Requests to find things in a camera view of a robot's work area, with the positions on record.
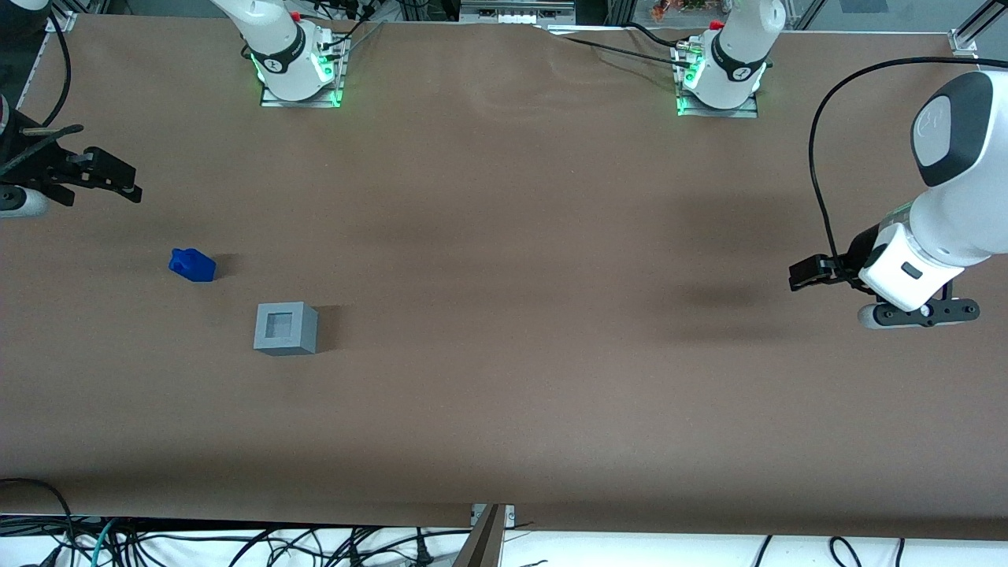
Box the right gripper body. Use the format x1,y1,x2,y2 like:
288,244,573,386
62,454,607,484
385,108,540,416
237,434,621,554
0,114,87,207

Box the blue plastic part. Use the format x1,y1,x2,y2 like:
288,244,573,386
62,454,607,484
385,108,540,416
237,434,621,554
169,248,217,283

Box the gray cube base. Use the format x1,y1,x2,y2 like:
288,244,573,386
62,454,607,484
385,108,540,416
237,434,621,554
254,302,320,357

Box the orange background item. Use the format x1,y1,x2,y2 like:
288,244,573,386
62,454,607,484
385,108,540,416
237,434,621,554
650,0,711,21

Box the brown table cover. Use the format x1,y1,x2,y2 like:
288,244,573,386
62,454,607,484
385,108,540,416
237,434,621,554
0,14,1008,541

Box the white background device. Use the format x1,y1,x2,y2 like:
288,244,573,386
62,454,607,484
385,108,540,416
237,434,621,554
460,0,576,25

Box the grey support beam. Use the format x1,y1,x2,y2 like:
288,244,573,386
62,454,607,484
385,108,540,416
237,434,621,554
451,504,506,567

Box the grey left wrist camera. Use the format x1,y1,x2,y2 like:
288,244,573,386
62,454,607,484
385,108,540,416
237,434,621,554
858,298,981,330

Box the aluminium table side rail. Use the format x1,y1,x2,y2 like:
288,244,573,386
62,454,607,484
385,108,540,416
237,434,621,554
14,30,54,113

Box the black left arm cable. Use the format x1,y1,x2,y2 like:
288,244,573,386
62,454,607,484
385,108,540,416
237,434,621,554
809,55,1008,265

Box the aluminium frame profile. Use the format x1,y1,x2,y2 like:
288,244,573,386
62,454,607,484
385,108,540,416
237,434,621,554
965,0,1008,40

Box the black base cable bundle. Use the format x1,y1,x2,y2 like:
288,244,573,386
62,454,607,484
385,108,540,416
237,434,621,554
311,0,383,60

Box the black base power cable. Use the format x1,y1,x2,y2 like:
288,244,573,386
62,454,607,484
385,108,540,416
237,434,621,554
622,22,698,52
561,35,694,73

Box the black looped floor cable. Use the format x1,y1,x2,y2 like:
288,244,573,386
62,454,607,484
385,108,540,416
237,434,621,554
0,477,76,567

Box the teal floor cable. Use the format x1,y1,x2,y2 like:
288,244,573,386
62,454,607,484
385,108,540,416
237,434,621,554
79,517,120,567

